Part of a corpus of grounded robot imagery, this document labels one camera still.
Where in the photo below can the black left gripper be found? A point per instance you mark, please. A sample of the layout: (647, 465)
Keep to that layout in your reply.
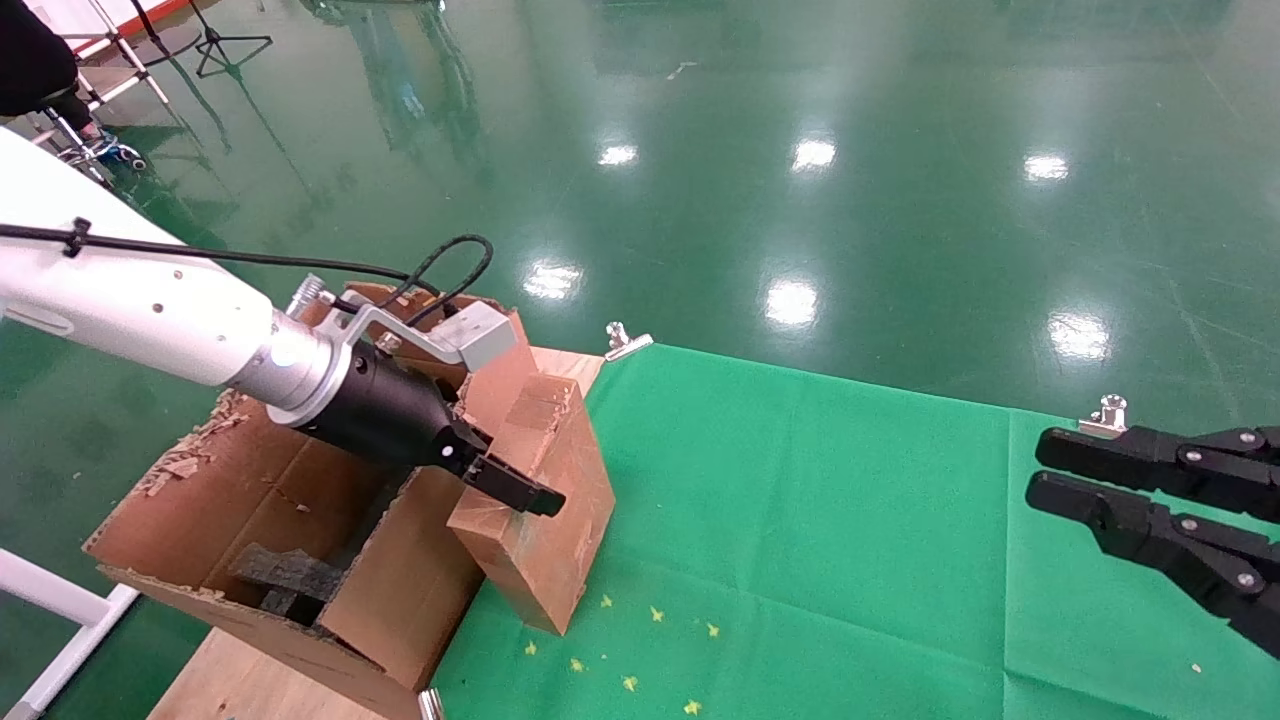
(390, 415)

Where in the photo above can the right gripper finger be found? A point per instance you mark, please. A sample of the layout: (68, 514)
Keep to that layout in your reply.
(1200, 465)
(1200, 555)

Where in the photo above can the small cardboard box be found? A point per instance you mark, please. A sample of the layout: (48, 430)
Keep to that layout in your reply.
(555, 540)

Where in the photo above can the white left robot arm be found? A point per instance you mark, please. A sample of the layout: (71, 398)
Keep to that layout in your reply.
(130, 300)

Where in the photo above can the large open cardboard carton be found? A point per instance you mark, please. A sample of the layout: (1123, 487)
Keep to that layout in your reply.
(400, 600)

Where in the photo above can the black foam piece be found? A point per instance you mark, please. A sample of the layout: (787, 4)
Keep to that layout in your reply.
(285, 605)
(290, 572)

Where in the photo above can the green table cloth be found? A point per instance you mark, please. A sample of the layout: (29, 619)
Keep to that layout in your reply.
(850, 560)

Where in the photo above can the black tripod stand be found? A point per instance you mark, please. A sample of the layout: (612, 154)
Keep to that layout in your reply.
(215, 45)

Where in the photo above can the wheeled metal stool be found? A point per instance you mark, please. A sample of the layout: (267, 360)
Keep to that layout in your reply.
(95, 150)

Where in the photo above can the white desk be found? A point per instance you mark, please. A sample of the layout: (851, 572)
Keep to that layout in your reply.
(142, 70)

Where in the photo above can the black pole stand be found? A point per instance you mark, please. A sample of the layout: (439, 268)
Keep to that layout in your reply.
(150, 30)

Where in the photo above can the person in black clothes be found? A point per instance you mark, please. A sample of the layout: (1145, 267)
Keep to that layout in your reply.
(30, 50)

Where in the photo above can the white table frame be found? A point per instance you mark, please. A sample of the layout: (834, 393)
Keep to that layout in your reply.
(60, 600)

